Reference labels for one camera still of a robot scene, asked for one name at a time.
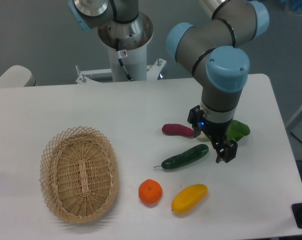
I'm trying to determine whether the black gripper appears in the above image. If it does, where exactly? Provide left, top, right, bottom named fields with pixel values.
left=197, top=120, right=238, bottom=164

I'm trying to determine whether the green cucumber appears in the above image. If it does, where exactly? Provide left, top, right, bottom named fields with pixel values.
left=154, top=144, right=209, bottom=170

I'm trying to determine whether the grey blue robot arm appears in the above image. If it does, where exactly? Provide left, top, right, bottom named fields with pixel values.
left=68, top=0, right=269, bottom=162

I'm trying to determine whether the green bok choy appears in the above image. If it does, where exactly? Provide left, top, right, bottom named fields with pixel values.
left=193, top=119, right=250, bottom=141

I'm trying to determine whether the purple sweet potato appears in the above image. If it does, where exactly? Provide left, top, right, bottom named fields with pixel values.
left=161, top=123, right=193, bottom=138

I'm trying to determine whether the yellow mango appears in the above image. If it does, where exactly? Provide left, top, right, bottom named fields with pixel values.
left=171, top=184, right=208, bottom=215

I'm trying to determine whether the orange tangerine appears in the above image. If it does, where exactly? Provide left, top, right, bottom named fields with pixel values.
left=138, top=179, right=163, bottom=205

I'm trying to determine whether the woven wicker basket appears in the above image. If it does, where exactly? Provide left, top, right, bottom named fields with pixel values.
left=40, top=126, right=119, bottom=224

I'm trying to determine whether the beige chair armrest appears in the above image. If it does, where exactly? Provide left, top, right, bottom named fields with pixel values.
left=0, top=65, right=37, bottom=89

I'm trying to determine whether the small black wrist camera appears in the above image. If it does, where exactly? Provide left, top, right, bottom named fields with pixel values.
left=187, top=105, right=200, bottom=131

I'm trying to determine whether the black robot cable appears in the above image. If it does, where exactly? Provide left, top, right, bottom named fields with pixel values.
left=115, top=37, right=134, bottom=82

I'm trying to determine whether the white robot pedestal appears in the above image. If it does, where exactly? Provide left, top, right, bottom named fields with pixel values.
left=75, top=12, right=168, bottom=85

